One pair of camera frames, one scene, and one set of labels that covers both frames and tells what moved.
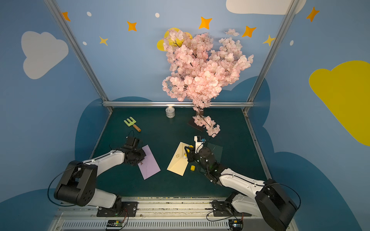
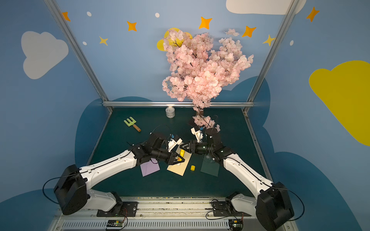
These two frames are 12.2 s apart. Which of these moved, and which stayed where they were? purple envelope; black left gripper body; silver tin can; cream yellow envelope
Moved: black left gripper body
Stayed: purple envelope; silver tin can; cream yellow envelope
